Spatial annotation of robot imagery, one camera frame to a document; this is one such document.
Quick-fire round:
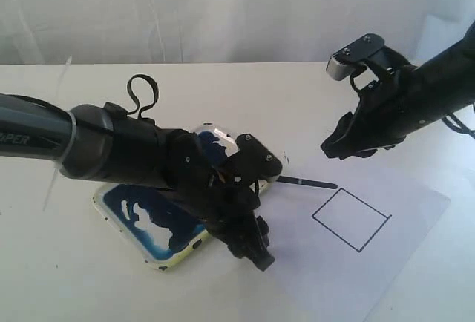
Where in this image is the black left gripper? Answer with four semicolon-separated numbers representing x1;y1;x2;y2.
159;129;275;272

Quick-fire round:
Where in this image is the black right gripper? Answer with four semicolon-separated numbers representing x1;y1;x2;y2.
321;65;419;159

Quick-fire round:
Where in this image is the black paintbrush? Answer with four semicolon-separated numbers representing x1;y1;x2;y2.
277;176;338;190

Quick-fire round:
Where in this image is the left robot arm black grey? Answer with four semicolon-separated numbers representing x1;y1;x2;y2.
1;94;282;270

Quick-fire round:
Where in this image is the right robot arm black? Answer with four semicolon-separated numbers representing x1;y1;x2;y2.
321;27;474;160

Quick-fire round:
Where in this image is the white paint tray with blue paint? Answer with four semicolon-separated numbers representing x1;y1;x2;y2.
93;123;273;271

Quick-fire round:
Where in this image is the white paper sheet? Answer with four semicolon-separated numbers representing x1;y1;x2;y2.
243;145;451;321

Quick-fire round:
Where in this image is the white backdrop curtain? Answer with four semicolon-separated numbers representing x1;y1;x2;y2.
1;0;474;65

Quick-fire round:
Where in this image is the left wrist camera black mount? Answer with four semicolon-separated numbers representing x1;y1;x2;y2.
221;134;283;184

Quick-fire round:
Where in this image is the black braided cable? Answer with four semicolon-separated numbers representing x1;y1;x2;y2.
443;105;475;134

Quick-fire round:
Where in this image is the black looped cable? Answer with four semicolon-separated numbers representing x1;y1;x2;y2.
126;74;160;119

